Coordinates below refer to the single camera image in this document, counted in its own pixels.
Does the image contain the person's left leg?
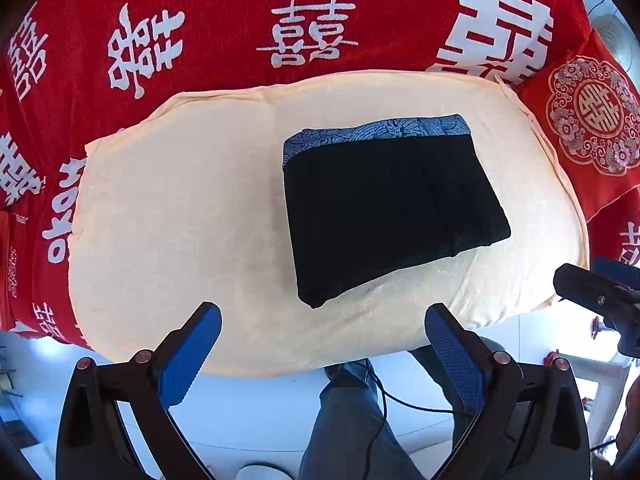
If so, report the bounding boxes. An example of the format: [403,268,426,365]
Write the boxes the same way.
[299,357,426,480]

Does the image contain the cream towel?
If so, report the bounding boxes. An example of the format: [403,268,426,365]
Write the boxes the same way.
[67,71,590,378]

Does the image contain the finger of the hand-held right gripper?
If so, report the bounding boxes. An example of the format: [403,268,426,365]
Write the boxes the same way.
[553,263,640,319]
[591,256,640,291]

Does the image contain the black pants with patterned waistband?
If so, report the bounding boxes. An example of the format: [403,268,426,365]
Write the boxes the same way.
[282,114,512,310]

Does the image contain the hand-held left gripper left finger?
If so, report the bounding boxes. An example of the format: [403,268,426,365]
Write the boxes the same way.
[56,301,223,480]

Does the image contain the red floral printed pillow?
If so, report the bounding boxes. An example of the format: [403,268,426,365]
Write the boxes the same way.
[516,35,640,222]

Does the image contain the black cable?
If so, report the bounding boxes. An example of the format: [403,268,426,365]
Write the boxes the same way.
[362,358,473,480]

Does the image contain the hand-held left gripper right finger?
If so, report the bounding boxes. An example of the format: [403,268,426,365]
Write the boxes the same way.
[425,302,592,480]

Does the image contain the white fan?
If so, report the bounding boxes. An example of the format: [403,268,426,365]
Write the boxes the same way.
[587,10,640,73]

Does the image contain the red printed blanket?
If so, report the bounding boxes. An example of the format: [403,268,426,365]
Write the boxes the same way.
[0,0,640,356]

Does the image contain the white plastic stool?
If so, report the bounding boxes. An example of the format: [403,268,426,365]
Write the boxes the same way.
[544,349,632,413]

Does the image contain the white shoe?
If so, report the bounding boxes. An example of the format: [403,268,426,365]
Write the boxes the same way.
[236,464,297,480]

